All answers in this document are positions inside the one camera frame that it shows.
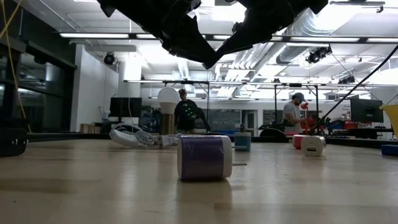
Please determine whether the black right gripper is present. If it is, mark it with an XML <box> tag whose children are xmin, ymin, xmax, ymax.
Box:
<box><xmin>203</xmin><ymin>0</ymin><xmax>329</xmax><ymax>70</ymax></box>

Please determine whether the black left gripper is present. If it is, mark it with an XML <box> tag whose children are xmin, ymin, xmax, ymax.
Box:
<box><xmin>96</xmin><ymin>0</ymin><xmax>220</xmax><ymax>65</ymax></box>

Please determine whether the pink USB wall charger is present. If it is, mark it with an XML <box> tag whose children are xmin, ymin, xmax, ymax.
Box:
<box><xmin>292</xmin><ymin>134</ymin><xmax>307</xmax><ymax>150</ymax></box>

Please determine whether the white USB wall charger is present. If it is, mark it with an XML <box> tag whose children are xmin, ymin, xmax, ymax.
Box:
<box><xmin>300</xmin><ymin>135</ymin><xmax>326</xmax><ymax>157</ymax></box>

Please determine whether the yellow plastic basket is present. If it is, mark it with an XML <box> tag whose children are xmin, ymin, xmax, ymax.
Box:
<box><xmin>379</xmin><ymin>104</ymin><xmax>398</xmax><ymax>139</ymax></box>

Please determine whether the blue box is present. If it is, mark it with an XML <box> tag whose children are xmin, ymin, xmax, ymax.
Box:
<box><xmin>381</xmin><ymin>144</ymin><xmax>398</xmax><ymax>156</ymax></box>

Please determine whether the dark rounded case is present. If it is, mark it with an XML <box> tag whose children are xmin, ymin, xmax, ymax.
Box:
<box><xmin>0</xmin><ymin>128</ymin><xmax>29</xmax><ymax>157</ymax></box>

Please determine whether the white light bulb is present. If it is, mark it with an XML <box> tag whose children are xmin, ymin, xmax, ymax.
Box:
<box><xmin>157</xmin><ymin>86</ymin><xmax>180</xmax><ymax>115</ymax></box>

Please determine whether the person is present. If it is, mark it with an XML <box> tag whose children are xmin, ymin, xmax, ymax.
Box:
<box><xmin>282</xmin><ymin>92</ymin><xmax>307</xmax><ymax>135</ymax></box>
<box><xmin>174</xmin><ymin>88</ymin><xmax>211</xmax><ymax>133</ymax></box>

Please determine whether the black computer monitor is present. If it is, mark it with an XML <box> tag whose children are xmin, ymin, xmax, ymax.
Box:
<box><xmin>350</xmin><ymin>98</ymin><xmax>384</xmax><ymax>124</ymax></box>
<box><xmin>109</xmin><ymin>96</ymin><xmax>143</xmax><ymax>118</ymax></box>

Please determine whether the red desk lamp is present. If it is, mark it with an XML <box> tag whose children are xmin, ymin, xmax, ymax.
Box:
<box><xmin>300</xmin><ymin>101</ymin><xmax>312</xmax><ymax>133</ymax></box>

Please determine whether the long linear ceiling light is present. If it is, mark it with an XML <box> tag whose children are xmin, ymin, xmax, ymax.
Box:
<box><xmin>58</xmin><ymin>32</ymin><xmax>398</xmax><ymax>44</ymax></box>

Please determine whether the wooden crate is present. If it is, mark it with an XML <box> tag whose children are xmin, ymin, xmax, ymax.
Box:
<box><xmin>80</xmin><ymin>123</ymin><xmax>103</xmax><ymax>134</ymax></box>

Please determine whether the black background station frame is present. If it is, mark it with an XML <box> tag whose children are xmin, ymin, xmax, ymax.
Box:
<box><xmin>163</xmin><ymin>79</ymin><xmax>320</xmax><ymax>138</ymax></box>

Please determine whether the white charging cable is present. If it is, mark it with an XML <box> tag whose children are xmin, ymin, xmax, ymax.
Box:
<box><xmin>108</xmin><ymin>123</ymin><xmax>181</xmax><ymax>149</ymax></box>

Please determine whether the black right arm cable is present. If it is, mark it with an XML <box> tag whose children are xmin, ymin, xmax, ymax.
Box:
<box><xmin>307</xmin><ymin>45</ymin><xmax>398</xmax><ymax>135</ymax></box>

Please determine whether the black aluminium table frame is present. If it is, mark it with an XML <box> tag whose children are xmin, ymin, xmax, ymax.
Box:
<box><xmin>27</xmin><ymin>132</ymin><xmax>398</xmax><ymax>149</ymax></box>

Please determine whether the yellow hanging cable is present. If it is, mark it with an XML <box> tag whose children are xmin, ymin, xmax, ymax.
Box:
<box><xmin>0</xmin><ymin>0</ymin><xmax>32</xmax><ymax>133</ymax></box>

